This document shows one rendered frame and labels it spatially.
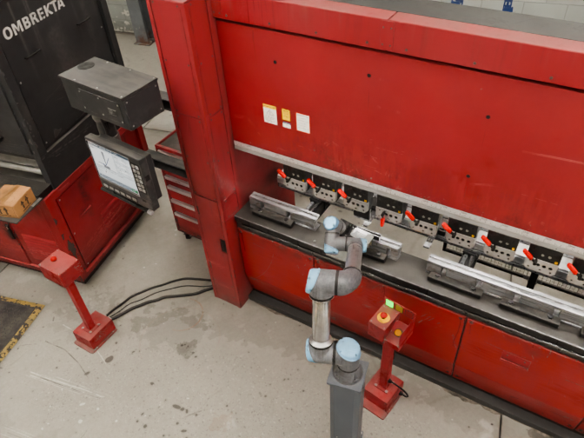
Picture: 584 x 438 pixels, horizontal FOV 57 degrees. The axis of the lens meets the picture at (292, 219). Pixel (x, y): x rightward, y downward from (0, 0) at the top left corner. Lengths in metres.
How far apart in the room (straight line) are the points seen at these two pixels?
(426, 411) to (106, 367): 2.18
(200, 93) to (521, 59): 1.58
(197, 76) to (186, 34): 0.23
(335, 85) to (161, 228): 2.68
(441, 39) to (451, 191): 0.77
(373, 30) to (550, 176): 0.99
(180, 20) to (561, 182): 1.91
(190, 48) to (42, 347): 2.54
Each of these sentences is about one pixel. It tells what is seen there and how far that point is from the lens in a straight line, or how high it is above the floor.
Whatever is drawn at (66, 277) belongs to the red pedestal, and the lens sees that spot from 3.67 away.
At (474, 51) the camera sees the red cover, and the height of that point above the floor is 2.23.
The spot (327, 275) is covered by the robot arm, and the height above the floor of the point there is 1.41.
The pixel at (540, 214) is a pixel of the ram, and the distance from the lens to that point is 2.69.
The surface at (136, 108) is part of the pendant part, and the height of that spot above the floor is 1.86.
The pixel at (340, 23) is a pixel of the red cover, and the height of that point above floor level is 2.25.
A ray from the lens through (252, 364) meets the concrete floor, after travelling 3.83.
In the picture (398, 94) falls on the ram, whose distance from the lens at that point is 2.56.
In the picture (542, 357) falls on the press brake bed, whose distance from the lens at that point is 3.21.
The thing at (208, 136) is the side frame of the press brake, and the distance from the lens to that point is 3.08.
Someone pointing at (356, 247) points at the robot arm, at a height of 1.29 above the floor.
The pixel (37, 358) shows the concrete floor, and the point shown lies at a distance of 4.35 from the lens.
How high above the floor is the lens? 3.20
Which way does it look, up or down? 42 degrees down
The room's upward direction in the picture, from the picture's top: 4 degrees counter-clockwise
